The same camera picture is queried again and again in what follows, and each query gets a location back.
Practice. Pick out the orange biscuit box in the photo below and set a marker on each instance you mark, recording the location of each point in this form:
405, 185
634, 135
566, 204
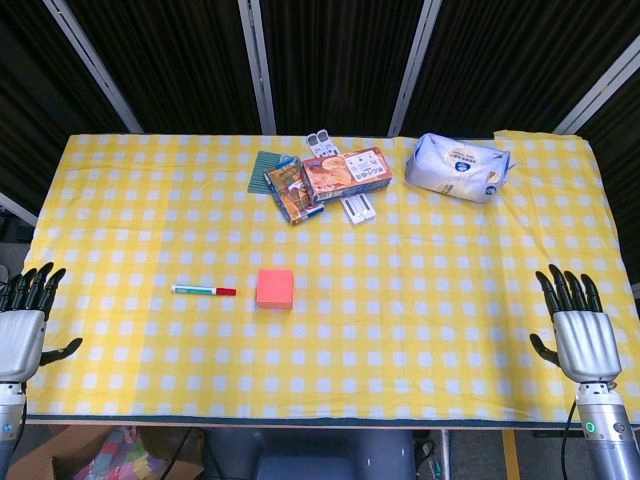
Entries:
345, 175

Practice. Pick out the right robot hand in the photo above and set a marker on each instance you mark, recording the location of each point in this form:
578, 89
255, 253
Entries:
585, 342

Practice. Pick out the red and white marker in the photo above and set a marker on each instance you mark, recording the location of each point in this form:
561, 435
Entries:
202, 290

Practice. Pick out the cardboard box with colourful items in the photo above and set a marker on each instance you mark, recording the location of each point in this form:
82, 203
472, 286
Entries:
100, 452

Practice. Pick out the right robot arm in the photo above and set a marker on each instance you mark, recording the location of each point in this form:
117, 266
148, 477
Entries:
607, 435

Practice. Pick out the white blue snack bag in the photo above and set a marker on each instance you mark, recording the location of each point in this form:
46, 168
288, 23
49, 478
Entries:
457, 167

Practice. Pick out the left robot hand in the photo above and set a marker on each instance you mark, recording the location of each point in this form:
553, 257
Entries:
20, 340

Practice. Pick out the dark blue chair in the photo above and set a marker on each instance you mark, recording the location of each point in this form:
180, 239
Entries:
320, 452

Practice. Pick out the white blister pack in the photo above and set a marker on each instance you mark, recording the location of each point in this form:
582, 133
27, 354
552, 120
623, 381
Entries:
321, 143
358, 209

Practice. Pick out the yellow white checkered tablecloth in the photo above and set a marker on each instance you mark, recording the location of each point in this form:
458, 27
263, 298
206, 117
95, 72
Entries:
320, 280

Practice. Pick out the orange-red cube block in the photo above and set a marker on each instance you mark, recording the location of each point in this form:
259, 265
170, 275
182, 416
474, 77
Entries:
275, 290

